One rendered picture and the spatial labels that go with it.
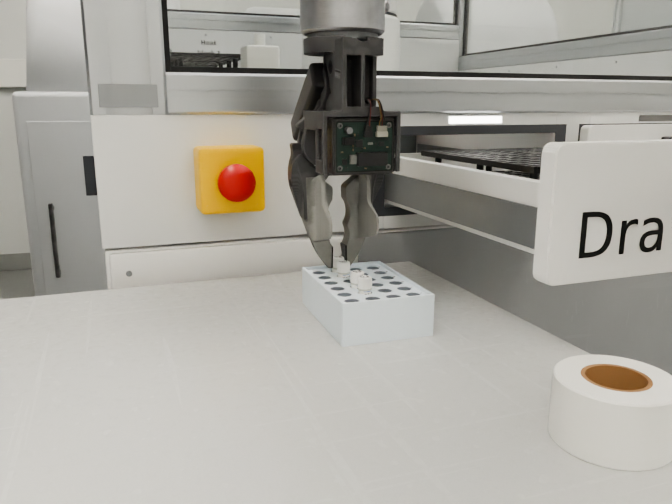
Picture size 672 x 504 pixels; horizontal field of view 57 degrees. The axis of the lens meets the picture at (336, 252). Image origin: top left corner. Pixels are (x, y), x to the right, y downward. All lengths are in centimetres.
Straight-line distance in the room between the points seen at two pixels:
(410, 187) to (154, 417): 42
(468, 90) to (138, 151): 42
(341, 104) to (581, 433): 31
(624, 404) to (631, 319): 73
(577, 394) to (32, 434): 32
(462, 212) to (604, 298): 46
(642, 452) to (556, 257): 18
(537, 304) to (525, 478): 61
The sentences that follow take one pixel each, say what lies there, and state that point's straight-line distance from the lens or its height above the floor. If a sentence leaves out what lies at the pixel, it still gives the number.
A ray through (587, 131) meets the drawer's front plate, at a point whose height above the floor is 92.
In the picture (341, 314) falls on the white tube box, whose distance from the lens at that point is 51.
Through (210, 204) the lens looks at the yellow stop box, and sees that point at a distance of 68.
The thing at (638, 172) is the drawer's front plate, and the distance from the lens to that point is 54.
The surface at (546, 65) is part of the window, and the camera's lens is 93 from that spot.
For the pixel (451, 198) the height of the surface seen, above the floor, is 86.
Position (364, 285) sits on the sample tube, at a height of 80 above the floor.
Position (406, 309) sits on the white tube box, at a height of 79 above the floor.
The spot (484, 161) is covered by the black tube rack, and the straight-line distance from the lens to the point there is 67.
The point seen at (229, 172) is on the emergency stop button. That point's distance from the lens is 66.
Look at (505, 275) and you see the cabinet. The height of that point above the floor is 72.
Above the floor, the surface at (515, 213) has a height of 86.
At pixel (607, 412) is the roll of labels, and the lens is 38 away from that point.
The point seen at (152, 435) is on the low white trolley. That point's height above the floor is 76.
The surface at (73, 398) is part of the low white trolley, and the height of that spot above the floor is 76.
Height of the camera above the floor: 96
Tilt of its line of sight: 13 degrees down
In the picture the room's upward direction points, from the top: straight up
